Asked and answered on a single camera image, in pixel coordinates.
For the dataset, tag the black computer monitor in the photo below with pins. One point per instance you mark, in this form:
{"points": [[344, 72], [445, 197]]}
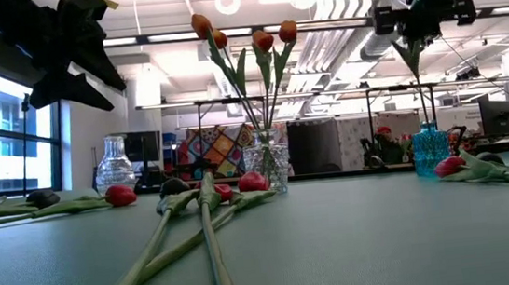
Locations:
{"points": [[498, 119], [142, 146]]}

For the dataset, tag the background black robot arm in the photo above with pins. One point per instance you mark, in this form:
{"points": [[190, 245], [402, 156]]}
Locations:
{"points": [[370, 152]]}

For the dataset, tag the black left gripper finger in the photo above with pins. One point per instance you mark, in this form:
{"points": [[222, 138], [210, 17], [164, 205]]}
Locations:
{"points": [[102, 66], [67, 91]]}

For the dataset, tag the white patterned cloth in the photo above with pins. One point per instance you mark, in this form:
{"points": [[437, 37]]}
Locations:
{"points": [[352, 135]]}

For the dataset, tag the clear dimpled glass vase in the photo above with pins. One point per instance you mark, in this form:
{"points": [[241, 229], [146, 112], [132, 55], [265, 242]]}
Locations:
{"points": [[277, 159]]}

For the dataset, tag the blue textured glass vase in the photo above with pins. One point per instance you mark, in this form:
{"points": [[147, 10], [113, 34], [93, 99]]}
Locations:
{"points": [[430, 149]]}

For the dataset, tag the black partition panel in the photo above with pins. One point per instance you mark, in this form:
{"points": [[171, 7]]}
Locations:
{"points": [[313, 146]]}

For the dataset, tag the black metal rig frame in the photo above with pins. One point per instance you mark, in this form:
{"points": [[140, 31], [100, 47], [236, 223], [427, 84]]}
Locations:
{"points": [[324, 92]]}

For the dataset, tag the red artificial tulip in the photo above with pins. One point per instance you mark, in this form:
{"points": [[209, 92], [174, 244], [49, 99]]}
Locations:
{"points": [[206, 231], [120, 195], [253, 181], [449, 167]]}

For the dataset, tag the overhead light bar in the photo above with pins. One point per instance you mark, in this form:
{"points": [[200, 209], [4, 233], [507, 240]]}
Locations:
{"points": [[169, 37]]}

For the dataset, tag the blue storage box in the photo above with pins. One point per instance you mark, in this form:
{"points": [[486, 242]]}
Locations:
{"points": [[169, 139]]}

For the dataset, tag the background tulip bunch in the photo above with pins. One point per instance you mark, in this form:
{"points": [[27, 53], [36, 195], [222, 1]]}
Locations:
{"points": [[406, 139]]}

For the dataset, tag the clear round glass bottle vase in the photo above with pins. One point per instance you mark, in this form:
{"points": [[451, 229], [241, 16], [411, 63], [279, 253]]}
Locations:
{"points": [[115, 174]]}

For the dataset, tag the person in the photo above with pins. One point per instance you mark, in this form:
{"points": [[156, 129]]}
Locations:
{"points": [[387, 148]]}

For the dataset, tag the large room window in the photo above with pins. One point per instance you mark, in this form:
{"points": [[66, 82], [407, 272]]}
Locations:
{"points": [[3, 157]]}

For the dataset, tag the yellow tag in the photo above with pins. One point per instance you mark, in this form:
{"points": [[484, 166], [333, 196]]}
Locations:
{"points": [[105, 0]]}

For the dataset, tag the background desk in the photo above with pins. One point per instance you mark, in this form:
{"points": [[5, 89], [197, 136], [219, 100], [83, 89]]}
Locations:
{"points": [[507, 145]]}

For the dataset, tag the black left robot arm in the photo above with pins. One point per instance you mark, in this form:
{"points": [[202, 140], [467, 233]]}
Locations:
{"points": [[14, 25]]}

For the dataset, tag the black tripod stand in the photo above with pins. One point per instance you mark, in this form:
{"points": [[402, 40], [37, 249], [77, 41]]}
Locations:
{"points": [[28, 136]]}

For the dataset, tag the colourful patchwork quilt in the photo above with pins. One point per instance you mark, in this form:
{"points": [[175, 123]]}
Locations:
{"points": [[218, 153]]}

